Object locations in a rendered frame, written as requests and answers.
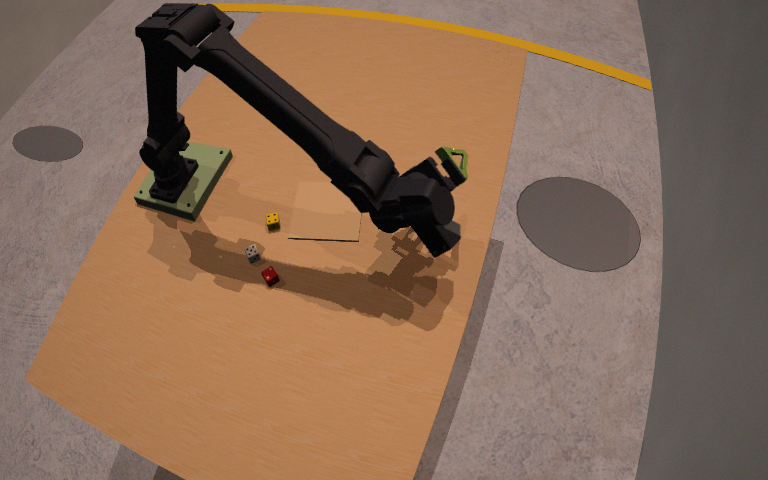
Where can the yellow die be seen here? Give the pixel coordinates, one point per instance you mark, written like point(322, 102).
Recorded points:
point(273, 221)

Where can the red die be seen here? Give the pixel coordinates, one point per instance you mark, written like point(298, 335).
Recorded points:
point(270, 276)

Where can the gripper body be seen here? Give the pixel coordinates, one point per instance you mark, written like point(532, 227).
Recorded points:
point(428, 169)

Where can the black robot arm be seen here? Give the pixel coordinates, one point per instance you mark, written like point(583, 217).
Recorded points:
point(402, 202)

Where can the white die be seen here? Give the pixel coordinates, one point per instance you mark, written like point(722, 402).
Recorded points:
point(252, 254)

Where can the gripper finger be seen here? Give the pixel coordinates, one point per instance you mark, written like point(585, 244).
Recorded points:
point(445, 152)

